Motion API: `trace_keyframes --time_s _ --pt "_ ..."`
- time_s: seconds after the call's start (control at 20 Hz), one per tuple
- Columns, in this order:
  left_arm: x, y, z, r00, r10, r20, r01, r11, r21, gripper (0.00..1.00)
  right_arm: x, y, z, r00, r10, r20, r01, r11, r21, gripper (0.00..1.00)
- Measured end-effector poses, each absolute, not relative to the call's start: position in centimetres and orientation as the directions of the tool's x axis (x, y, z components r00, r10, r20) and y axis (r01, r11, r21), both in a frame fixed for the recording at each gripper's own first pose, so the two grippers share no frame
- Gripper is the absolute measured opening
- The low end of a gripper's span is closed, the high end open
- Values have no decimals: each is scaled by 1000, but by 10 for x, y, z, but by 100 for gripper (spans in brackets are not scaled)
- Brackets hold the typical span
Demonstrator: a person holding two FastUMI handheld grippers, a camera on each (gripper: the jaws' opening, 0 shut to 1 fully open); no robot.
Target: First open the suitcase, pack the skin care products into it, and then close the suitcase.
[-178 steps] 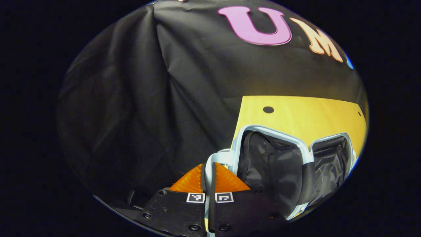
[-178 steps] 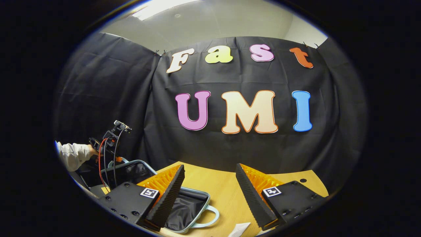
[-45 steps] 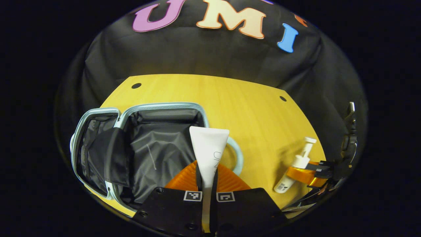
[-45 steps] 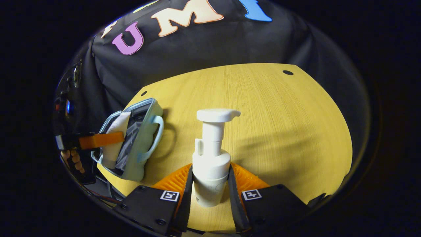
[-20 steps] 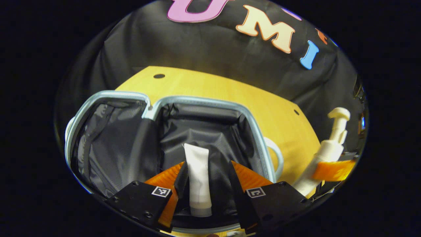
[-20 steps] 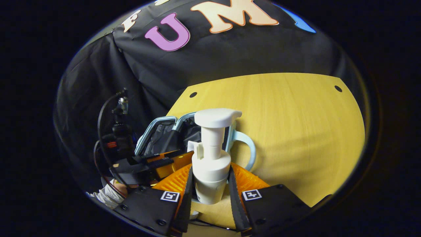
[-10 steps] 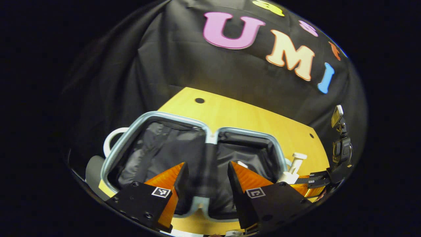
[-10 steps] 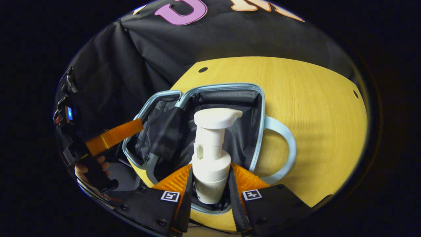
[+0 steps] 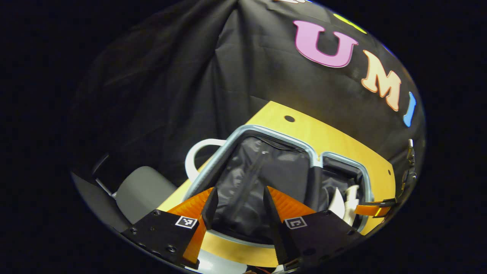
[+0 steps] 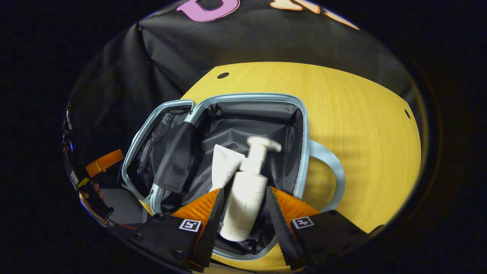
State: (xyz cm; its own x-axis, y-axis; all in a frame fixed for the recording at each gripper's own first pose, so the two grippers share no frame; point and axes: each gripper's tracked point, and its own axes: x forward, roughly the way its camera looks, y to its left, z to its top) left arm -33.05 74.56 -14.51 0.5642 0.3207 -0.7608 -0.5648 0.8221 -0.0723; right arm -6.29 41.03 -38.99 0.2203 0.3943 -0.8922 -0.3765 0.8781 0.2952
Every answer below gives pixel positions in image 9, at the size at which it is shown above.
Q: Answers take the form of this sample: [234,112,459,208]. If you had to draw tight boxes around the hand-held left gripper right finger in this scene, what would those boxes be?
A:
[263,186,366,271]

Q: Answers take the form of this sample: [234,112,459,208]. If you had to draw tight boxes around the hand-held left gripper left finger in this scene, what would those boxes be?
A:
[122,186,219,269]

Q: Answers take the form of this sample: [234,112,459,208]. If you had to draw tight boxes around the white pump bottle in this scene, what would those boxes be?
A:
[342,185,360,226]

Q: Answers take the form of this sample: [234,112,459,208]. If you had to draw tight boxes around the white cream tube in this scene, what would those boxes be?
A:
[328,188,345,220]

